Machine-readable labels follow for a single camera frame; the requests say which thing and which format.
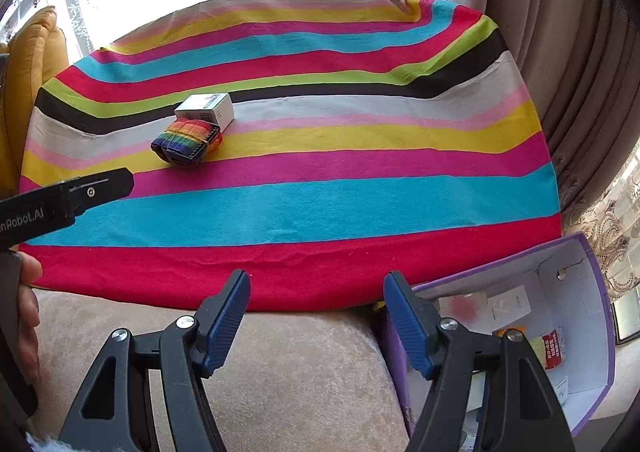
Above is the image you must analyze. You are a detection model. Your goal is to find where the person's left hand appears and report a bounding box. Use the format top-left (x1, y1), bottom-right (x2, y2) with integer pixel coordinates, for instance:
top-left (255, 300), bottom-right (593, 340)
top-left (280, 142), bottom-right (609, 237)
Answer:
top-left (16, 252), bottom-right (44, 360)

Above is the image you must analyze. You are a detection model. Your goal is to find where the yellow leather sofa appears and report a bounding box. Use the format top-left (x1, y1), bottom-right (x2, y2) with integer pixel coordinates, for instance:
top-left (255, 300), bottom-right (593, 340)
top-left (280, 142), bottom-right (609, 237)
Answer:
top-left (0, 7), bottom-right (68, 193)

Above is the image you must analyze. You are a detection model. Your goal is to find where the pale pink packet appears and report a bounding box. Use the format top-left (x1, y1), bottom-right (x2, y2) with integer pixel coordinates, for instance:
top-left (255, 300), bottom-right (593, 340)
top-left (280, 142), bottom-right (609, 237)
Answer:
top-left (437, 292), bottom-right (488, 318)

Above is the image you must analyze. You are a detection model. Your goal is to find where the white box with green print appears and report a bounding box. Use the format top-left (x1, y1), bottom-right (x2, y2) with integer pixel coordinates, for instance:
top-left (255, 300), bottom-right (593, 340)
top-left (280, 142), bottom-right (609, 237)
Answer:
top-left (174, 93), bottom-right (235, 133)

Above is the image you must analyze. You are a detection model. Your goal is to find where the white fluffy fabric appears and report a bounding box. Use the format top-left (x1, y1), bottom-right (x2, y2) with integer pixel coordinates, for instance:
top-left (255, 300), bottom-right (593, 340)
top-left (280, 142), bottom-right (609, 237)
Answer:
top-left (25, 432), bottom-right (71, 452)

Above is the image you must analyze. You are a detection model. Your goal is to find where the beige pleated curtain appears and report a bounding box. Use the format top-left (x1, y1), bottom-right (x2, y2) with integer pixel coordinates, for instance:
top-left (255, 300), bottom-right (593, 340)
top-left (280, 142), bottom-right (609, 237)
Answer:
top-left (420, 0), bottom-right (640, 193)

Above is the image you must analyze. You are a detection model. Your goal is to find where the white box with bird print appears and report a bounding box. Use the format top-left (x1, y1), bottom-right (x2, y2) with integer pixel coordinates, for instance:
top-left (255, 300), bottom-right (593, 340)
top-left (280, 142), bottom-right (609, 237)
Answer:
top-left (487, 284), bottom-right (531, 328)

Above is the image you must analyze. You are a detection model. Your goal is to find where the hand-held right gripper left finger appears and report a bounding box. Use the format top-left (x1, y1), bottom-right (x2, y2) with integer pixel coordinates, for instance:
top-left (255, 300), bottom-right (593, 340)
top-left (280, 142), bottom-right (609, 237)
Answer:
top-left (60, 270), bottom-right (251, 452)

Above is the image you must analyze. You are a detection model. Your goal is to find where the green round sponge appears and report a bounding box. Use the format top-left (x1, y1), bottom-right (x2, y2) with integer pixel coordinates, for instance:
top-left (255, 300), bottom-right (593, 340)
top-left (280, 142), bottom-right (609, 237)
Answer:
top-left (525, 334), bottom-right (548, 368)

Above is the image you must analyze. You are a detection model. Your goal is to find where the red label packet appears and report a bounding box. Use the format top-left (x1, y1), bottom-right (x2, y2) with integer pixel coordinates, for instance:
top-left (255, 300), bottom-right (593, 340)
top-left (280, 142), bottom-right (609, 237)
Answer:
top-left (542, 327), bottom-right (566, 370)

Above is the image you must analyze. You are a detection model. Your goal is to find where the purple storage box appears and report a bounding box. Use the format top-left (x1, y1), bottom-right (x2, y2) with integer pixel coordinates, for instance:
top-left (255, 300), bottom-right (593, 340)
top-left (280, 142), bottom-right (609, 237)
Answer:
top-left (375, 232), bottom-right (616, 438)

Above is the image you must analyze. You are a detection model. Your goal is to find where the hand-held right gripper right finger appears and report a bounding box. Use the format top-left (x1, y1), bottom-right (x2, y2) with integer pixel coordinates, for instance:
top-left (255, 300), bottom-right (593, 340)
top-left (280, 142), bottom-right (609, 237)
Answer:
top-left (383, 272), bottom-right (576, 452)

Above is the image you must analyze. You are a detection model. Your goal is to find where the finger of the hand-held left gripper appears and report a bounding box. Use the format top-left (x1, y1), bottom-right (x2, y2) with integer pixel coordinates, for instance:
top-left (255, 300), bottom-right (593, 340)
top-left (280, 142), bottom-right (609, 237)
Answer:
top-left (56, 168), bottom-right (135, 229)

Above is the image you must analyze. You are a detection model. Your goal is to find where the large white box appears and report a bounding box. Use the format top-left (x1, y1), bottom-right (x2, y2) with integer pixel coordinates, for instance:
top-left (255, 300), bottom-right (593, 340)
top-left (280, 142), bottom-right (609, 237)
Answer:
top-left (465, 367), bottom-right (501, 435)

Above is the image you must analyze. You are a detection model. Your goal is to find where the patterned lace curtain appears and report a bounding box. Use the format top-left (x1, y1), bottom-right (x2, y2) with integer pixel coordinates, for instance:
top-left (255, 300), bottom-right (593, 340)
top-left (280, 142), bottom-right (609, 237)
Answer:
top-left (557, 142), bottom-right (640, 303)

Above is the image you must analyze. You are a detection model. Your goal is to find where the white box with barcode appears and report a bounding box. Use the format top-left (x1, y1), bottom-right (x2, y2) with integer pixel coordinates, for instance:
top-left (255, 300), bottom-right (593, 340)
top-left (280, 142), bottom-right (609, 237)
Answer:
top-left (550, 374), bottom-right (572, 408)

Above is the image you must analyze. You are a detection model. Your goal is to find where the beige plush cushion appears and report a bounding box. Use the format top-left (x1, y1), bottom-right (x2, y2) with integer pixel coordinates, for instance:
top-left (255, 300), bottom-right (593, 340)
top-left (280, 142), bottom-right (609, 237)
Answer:
top-left (30, 289), bottom-right (411, 452)

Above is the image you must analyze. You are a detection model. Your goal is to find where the striped colourful blanket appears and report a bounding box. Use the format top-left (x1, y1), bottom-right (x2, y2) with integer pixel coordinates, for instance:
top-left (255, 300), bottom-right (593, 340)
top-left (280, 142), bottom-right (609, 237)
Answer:
top-left (17, 0), bottom-right (561, 313)

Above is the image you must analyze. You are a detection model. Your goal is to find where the rainbow striped strap roll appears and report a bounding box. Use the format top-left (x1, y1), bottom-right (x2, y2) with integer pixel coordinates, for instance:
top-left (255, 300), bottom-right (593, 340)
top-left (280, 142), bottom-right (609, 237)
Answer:
top-left (151, 118), bottom-right (224, 167)

